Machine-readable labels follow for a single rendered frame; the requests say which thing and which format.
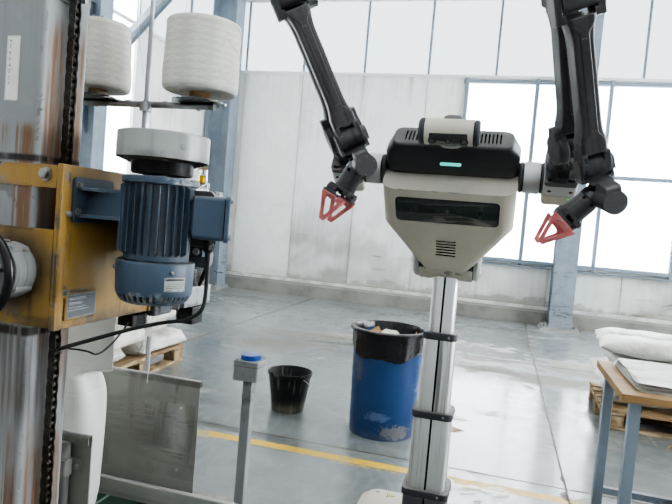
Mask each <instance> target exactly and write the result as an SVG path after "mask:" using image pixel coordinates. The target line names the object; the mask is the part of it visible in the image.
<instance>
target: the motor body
mask: <svg viewBox="0 0 672 504"><path fill-rule="evenodd" d="M122 181H123V182H124V183H121V187H120V190H121V203H120V218H119V221H118V232H117V247H116V249H117V250H119V251H121V252H123V255H122V257H118V258H116V264H115V265H113V268H114V269H115V292H116V294H117V296H118V298H119V299H120V300H122V301H124V302H126V303H130V304H135V305H142V306H175V305H180V304H183V303H185V302H186V301H187V300H188V299H189V297H190V296H191V294H192V289H193V279H194V272H195V273H196V271H197V270H196V269H194V268H195V263H194V262H191V261H189V254H190V246H191V234H188V224H189V211H190V200H193V197H194V189H198V188H200V182H199V181H195V180H189V179H181V178H173V177H163V176H153V175H140V174H123V175H122ZM123 192H124V202H123V217H122V219H121V210H122V195H123Z"/></svg>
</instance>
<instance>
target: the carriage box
mask: <svg viewBox="0 0 672 504"><path fill-rule="evenodd" d="M123 174H125V173H119V172H113V171H106V170H100V169H94V168H88V167H81V166H75V165H69V164H63V163H59V164H58V165H47V164H33V163H18V162H4V161H0V184H12V185H24V186H37V187H49V188H57V191H56V207H55V224H54V229H41V228H30V227H20V226H11V225H1V224H0V235H1V236H2V237H3V239H10V241H16V242H19V243H22V244H24V245H27V246H28V247H29V249H30V250H31V252H32V253H33V255H34V257H35V260H36V264H37V276H36V280H35V282H34V285H33V286H32V289H31V291H29V292H27V293H25V294H24V295H21V296H19V297H14V298H9V300H8V302H7V304H6V305H5V307H4V308H3V309H2V310H1V312H0V322H6V323H12V324H19V325H25V326H32V327H38V328H45V329H48V331H53V332H54V331H58V330H60V329H64V328H69V327H74V326H78V325H83V324H87V323H92V322H97V321H101V320H106V319H111V318H115V317H120V316H125V315H129V314H134V313H138V312H143V311H150V307H151V306H142V305H135V304H130V303H126V302H124V301H122V300H120V299H119V298H118V296H117V294H116V292H115V269H114V268H113V265H115V264H116V258H118V257H122V255H123V252H121V251H119V250H117V249H116V247H117V232H118V221H114V220H111V223H109V224H108V223H74V222H72V221H71V216H72V212H71V202H72V186H73V178H74V177H82V178H89V179H97V180H104V181H112V182H113V183H114V190H120V187H121V183H124V182H123V181H122V175H123ZM92 291H96V300H95V313H93V314H88V315H84V316H79V317H74V318H69V319H66V318H67V300H68V295H73V294H79V293H86V292H92ZM48 320H49V322H48Z"/></svg>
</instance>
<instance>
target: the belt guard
mask: <svg viewBox="0 0 672 504"><path fill-rule="evenodd" d="M210 144H211V141H210V139H208V138H206V137H203V136H199V135H195V134H190V133H185V132H179V131H172V130H163V129H154V128H140V127H124V128H119V129H117V137H116V143H115V146H116V152H115V156H117V157H119V158H121V159H124V160H126V161H128V162H130V163H131V160H132V159H150V160H157V159H167V160H169V161H170V162H178V163H184V164H190V165H192V166H193V167H194V169H196V168H200V167H205V166H209V158H210Z"/></svg>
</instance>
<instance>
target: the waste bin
mask: <svg viewBox="0 0 672 504"><path fill-rule="evenodd" d="M377 326H379V327H380V329H381V331H383V330H384V329H389V330H395V331H398V332H399V334H390V333H382V332H376V331H371V330H372V329H374V328H375V327H377ZM351 328H352V329H353V346H354V349H353V365H352V381H351V399H350V416H349V429H350V430H351V431H352V432H353V433H354V434H356V435H358V436H360V437H363V438H366V439H370V440H375V441H382V442H398V441H403V440H407V439H409V438H410V437H411V435H412V424H413V416H412V408H413V406H414V404H415V403H416V401H417V394H418V386H419V378H420V369H421V361H422V354H423V344H424V338H423V335H422V332H423V331H424V329H425V328H424V327H421V326H418V325H414V324H410V323H404V322H398V321H389V320H358V321H355V322H353V323H351ZM370 329H371V330H370ZM416 332H417V334H415V333H416Z"/></svg>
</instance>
